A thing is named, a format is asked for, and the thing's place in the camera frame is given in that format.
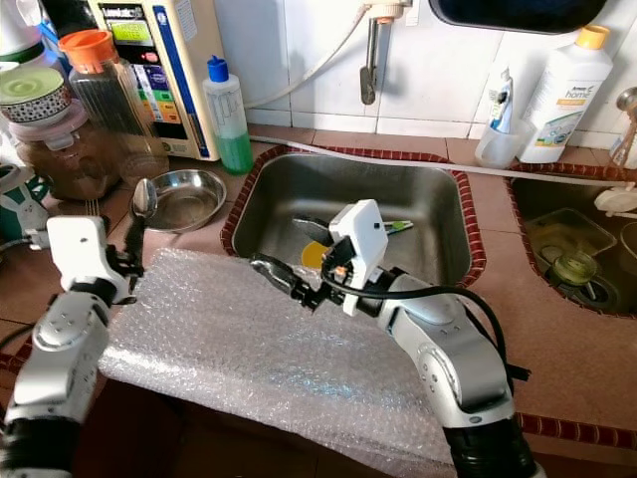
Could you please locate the steel spoon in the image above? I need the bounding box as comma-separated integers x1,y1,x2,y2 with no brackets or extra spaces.
131,177,159,262

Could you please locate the steel sink basin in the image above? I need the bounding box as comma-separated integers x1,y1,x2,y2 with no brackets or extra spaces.
503,174,637,318
224,149,490,289

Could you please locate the shallow steel dish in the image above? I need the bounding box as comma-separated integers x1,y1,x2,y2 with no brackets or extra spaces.
141,169,229,236

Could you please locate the clear bubble wrap sheet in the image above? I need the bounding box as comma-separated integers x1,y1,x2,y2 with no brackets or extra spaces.
100,247,501,478

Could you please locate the thin white pipe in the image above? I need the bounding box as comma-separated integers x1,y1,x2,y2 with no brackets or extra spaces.
249,135,637,186

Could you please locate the brown jar pink lid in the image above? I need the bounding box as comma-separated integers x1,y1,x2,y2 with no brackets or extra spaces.
15,100,131,204

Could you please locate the white and green mug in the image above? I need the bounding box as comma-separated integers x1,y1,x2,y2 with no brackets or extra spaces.
0,164,54,242

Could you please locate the green soap bottle blue cap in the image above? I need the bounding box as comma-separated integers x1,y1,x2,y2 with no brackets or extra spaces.
204,57,256,177

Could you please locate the glass jar orange lid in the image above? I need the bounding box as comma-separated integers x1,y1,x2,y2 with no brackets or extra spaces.
58,30,168,186

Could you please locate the beige water ionizer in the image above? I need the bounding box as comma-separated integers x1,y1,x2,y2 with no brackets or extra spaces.
88,0,219,162

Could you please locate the steel faucet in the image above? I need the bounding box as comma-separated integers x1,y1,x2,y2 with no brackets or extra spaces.
358,0,428,107

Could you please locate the patterned tin green lid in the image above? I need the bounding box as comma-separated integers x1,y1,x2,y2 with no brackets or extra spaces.
0,67,74,126

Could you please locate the clear plastic cup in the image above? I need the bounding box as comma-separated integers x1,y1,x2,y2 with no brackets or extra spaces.
473,119,530,171

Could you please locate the blue plastic pack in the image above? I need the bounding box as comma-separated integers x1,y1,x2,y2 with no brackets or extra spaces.
40,20,74,77

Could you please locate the white and blue tube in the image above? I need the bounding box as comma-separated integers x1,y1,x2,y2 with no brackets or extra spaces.
488,68,518,136

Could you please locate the black bottle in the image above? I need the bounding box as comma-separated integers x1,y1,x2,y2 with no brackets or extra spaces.
45,0,102,41

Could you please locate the clear plastic container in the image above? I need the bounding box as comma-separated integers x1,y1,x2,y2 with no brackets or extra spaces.
523,206,619,268

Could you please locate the white jug green band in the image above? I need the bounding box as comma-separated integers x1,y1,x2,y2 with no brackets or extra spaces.
0,0,47,61

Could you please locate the green cup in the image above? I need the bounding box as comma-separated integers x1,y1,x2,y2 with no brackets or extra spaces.
549,251,599,289

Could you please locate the white detergent bottle yellow cap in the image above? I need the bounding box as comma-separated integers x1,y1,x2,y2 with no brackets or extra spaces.
518,25,614,165

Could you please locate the black pan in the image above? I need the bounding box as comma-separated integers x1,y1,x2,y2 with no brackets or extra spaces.
428,0,609,36

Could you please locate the white plastic ladle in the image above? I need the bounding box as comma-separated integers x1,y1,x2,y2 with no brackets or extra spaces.
592,184,637,219

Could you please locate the steel pot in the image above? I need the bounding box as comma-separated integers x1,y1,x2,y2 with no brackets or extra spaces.
619,219,637,272

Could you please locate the steel ladle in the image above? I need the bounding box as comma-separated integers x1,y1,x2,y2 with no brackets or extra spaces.
607,85,637,171

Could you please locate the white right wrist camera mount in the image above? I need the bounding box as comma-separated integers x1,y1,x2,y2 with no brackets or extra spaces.
326,199,390,318

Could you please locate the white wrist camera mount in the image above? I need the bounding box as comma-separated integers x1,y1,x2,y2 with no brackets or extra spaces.
48,214,131,300
326,199,390,318

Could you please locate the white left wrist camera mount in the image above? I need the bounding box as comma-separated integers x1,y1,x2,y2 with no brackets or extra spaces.
48,214,131,300

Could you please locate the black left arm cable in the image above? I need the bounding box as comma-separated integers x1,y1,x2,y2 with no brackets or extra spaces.
0,231,53,352

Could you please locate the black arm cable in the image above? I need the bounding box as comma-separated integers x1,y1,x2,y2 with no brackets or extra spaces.
321,274,531,385
0,231,53,352

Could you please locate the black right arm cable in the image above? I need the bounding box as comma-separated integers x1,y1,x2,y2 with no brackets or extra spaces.
321,274,531,385

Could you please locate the white hose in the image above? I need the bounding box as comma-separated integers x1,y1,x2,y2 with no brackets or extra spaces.
244,10,375,112

